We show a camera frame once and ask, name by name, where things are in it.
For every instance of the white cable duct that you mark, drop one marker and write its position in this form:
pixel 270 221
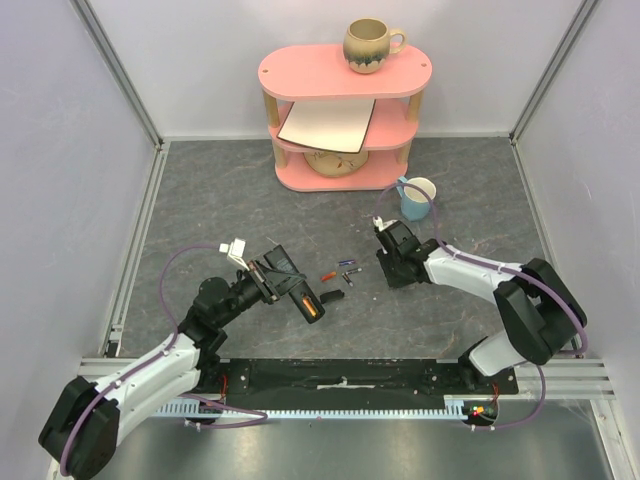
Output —
pixel 192 409

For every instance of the beige ceramic mug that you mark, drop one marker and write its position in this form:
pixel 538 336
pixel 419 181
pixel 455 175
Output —
pixel 368 42

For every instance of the black gold battery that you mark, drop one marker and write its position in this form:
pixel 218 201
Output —
pixel 347 279

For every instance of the white square plate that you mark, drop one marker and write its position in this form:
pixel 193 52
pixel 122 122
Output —
pixel 330 125

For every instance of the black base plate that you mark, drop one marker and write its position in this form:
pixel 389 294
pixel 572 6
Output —
pixel 348 383

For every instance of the pink three-tier shelf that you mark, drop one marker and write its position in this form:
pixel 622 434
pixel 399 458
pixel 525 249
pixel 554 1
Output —
pixel 320 72

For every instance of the black battery compartment cover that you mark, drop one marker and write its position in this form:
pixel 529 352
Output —
pixel 331 296

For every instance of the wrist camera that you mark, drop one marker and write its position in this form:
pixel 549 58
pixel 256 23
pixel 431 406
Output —
pixel 380 224
pixel 234 252

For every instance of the light blue mug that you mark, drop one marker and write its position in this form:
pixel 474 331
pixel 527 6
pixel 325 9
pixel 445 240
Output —
pixel 415 194

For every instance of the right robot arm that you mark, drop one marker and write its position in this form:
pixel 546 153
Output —
pixel 538 313

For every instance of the beige bird-painted bowl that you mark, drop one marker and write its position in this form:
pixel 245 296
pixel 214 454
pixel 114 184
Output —
pixel 335 164

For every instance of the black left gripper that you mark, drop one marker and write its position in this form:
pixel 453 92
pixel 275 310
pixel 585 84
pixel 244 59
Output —
pixel 271 281

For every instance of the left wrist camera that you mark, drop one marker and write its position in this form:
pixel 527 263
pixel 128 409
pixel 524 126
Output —
pixel 234 252

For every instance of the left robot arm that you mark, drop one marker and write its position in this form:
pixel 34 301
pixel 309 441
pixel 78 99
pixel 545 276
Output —
pixel 91 418

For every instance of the black remote control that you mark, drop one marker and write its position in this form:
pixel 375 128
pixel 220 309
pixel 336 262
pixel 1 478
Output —
pixel 302 288

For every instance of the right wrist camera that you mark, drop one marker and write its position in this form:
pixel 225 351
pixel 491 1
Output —
pixel 380 224

